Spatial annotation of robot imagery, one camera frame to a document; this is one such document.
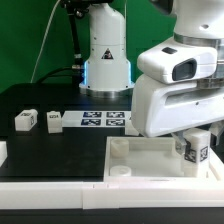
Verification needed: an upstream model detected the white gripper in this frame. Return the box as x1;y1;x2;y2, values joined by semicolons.
131;74;224;155

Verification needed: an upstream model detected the white square table top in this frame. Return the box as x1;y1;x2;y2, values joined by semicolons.
104;137;224;182

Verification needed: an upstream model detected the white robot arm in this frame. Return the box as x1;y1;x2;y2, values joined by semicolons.
80;0;224;151

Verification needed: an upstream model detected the white U-shaped obstacle fence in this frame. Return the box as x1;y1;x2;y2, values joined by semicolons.
0;139;224;210

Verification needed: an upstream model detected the white sheet with fiducial tags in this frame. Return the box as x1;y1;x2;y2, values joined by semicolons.
62;111;131;128

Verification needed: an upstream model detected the black cable on stand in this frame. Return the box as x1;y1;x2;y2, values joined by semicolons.
35;0;89;84

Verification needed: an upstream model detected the white cable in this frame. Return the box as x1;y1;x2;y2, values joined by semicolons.
30;0;63;84

